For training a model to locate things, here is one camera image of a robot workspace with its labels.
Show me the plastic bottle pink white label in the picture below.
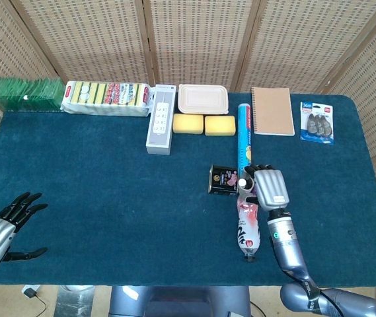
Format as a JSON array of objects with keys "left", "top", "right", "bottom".
[{"left": 236, "top": 193, "right": 262, "bottom": 264}]

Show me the yellow sponge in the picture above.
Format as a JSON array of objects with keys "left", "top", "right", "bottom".
[
  {"left": 172, "top": 114, "right": 204, "bottom": 134},
  {"left": 204, "top": 115, "right": 237, "bottom": 137}
]

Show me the green scouring pad pack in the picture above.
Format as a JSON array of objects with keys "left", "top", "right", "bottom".
[{"left": 0, "top": 77, "right": 65, "bottom": 112}]

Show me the black luncheon meat tin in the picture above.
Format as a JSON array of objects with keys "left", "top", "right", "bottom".
[{"left": 208, "top": 164, "right": 240, "bottom": 195}]

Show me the grey metal table leg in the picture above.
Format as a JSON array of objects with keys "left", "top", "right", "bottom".
[{"left": 56, "top": 285, "right": 95, "bottom": 317}]

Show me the brown spiral notebook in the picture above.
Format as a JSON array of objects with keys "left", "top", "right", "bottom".
[{"left": 251, "top": 87, "right": 296, "bottom": 137}]

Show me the blue carpet table mat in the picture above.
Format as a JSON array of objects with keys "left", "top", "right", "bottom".
[{"left": 0, "top": 92, "right": 376, "bottom": 287}]

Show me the black floor cable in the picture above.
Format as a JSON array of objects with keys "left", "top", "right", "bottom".
[{"left": 34, "top": 293, "right": 48, "bottom": 317}]

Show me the blue blister pack of hooks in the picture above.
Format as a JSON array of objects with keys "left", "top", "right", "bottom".
[{"left": 299, "top": 100, "right": 336, "bottom": 145}]

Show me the wrapped pack of sponges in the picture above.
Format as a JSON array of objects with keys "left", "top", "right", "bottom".
[{"left": 60, "top": 80, "right": 153, "bottom": 118}]

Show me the blue foil roll box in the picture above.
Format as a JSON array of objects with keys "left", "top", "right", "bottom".
[{"left": 237, "top": 103, "right": 253, "bottom": 178}]

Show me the beige lidded food container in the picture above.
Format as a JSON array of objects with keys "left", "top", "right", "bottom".
[{"left": 177, "top": 83, "right": 229, "bottom": 115}]

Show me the woven bamboo folding screen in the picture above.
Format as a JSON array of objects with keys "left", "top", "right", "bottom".
[{"left": 0, "top": 0, "right": 376, "bottom": 232}]

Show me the white power strip box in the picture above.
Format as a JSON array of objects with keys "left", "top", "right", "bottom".
[{"left": 145, "top": 84, "right": 177, "bottom": 156}]

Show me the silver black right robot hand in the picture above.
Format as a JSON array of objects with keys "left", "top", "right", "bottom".
[{"left": 244, "top": 164, "right": 290, "bottom": 212}]

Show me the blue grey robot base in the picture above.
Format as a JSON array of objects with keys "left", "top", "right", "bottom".
[{"left": 108, "top": 285, "right": 251, "bottom": 317}]

